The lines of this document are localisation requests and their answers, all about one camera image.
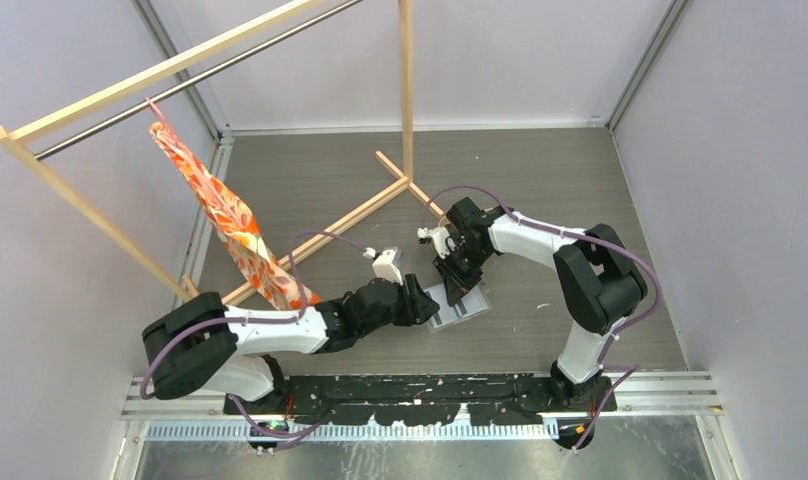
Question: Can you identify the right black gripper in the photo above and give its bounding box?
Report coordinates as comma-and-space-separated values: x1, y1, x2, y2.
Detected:
434, 242, 492, 306

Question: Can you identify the striped credit card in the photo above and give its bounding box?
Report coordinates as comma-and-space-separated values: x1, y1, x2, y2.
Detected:
427, 287, 460, 332

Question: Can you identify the white credit card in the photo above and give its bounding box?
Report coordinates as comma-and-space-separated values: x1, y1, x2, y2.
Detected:
456, 287, 492, 319

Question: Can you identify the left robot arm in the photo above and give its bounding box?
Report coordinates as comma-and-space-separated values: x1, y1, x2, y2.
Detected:
140, 274, 440, 414

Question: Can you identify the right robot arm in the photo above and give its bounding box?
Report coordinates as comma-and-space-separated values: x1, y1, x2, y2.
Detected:
417, 197, 648, 411

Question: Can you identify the floral orange cloth bag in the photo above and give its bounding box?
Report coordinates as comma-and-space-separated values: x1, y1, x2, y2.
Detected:
149, 121, 321, 310

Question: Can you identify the metal rack rod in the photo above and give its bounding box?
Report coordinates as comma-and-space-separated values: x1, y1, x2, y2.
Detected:
14, 1, 359, 162

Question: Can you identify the wooden clothes rack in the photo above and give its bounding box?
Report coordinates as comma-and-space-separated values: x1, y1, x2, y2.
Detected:
0, 0, 445, 306

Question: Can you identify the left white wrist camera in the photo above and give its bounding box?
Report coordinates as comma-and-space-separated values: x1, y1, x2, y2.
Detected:
362, 247, 404, 285

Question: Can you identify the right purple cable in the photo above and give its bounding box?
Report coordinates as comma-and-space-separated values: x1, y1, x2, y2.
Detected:
420, 184, 664, 452

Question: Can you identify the purple cable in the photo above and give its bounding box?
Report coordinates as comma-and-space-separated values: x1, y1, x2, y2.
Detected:
420, 184, 664, 452
138, 229, 379, 452

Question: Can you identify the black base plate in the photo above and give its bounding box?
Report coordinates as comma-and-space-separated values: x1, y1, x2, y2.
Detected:
242, 373, 612, 427

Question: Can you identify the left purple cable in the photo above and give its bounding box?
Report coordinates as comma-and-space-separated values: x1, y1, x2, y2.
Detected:
138, 229, 379, 452

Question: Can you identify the aluminium frame rail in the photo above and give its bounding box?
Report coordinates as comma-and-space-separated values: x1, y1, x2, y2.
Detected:
120, 370, 723, 444

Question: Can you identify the pink wire hanger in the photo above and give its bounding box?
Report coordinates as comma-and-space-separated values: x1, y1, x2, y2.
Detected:
145, 97, 174, 134

